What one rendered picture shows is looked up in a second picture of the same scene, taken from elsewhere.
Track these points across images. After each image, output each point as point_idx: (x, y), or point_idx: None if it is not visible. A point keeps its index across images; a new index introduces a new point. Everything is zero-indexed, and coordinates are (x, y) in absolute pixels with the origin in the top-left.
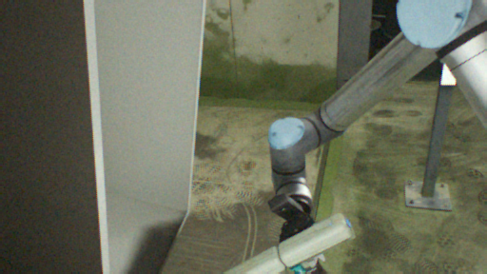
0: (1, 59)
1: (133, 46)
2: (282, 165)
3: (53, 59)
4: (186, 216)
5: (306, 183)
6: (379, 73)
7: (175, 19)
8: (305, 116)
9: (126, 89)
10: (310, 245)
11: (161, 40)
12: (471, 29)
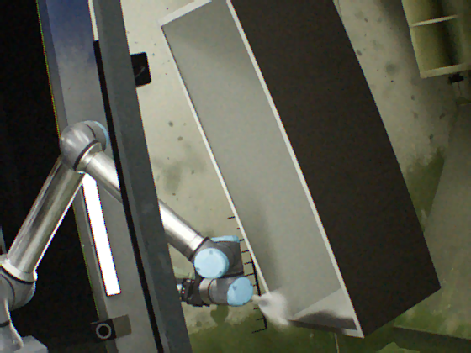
0: (230, 113)
1: (352, 153)
2: None
3: (209, 117)
4: (358, 334)
5: (213, 287)
6: None
7: (311, 138)
8: (221, 244)
9: (373, 191)
10: None
11: (329, 153)
12: None
